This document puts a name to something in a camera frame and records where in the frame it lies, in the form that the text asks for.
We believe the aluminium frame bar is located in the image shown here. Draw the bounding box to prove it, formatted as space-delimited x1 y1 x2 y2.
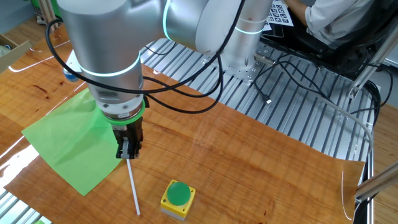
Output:
354 161 398 203

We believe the marker tag sheet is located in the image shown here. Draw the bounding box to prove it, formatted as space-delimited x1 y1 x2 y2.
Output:
262 0 295 32

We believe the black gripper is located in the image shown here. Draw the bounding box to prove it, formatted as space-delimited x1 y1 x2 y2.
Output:
111 119 144 160

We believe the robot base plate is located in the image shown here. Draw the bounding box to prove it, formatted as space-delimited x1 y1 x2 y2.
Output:
201 43 267 84

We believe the green flag white stick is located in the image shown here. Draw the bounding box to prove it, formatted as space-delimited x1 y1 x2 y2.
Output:
21 88 141 216

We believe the yellow box green push button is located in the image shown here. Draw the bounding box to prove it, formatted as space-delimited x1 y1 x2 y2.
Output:
160 179 197 222

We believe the wood grain table mat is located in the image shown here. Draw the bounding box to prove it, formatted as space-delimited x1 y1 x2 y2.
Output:
0 14 365 224

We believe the bare forearm of seated person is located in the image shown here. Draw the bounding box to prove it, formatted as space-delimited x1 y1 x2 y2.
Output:
284 0 312 27

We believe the green flange ring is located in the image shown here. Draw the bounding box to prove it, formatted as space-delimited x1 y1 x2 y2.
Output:
101 99 146 127

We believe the grey hose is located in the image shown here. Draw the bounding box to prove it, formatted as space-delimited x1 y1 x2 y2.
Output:
307 95 374 156

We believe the aluminium frame post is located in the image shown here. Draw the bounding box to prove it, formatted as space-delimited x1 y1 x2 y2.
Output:
347 26 398 100

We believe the black usb cable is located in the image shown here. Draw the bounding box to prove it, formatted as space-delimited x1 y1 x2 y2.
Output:
253 52 340 105

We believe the tan wooden pole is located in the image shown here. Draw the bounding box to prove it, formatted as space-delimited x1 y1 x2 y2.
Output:
39 0 60 34

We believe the person in white shirt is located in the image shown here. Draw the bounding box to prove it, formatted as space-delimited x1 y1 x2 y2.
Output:
304 0 379 50

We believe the black office chair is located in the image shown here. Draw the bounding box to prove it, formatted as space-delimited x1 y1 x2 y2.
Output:
317 0 398 80

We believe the cardboard box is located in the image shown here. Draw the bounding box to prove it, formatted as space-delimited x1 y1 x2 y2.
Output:
0 32 34 74

